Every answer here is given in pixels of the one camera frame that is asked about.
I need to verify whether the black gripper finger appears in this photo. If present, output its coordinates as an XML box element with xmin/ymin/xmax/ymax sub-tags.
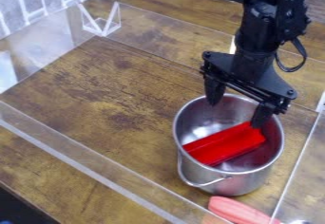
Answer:
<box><xmin>251</xmin><ymin>103</ymin><xmax>275</xmax><ymax>128</ymax></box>
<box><xmin>205</xmin><ymin>77</ymin><xmax>227</xmax><ymax>106</ymax></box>

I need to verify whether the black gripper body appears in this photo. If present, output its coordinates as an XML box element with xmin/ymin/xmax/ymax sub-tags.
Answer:
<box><xmin>201</xmin><ymin>51</ymin><xmax>297</xmax><ymax>114</ymax></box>

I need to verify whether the silver metal pot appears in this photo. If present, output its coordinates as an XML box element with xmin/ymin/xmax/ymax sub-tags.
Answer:
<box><xmin>173</xmin><ymin>93</ymin><xmax>285</xmax><ymax>196</ymax></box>

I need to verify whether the red plastic block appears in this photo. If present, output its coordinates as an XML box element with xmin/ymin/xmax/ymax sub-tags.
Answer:
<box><xmin>184</xmin><ymin>121</ymin><xmax>265</xmax><ymax>166</ymax></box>

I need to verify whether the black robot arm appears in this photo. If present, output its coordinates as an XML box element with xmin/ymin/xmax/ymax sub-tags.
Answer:
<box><xmin>201</xmin><ymin>0</ymin><xmax>311</xmax><ymax>128</ymax></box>

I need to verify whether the clear acrylic right barrier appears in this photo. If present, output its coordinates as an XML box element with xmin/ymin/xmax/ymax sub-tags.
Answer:
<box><xmin>272</xmin><ymin>91</ymin><xmax>325</xmax><ymax>224</ymax></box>

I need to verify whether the clear acrylic barrier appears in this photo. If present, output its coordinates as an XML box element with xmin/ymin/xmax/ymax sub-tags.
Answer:
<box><xmin>272</xmin><ymin>91</ymin><xmax>325</xmax><ymax>224</ymax></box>
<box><xmin>0</xmin><ymin>101</ymin><xmax>232</xmax><ymax>224</ymax></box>

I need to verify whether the clear acrylic front barrier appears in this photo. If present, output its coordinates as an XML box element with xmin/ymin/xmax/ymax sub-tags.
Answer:
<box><xmin>0</xmin><ymin>101</ymin><xmax>232</xmax><ymax>224</ymax></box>

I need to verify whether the orange handled tool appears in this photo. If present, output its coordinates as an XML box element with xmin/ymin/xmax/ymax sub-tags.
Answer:
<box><xmin>209</xmin><ymin>196</ymin><xmax>283</xmax><ymax>224</ymax></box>

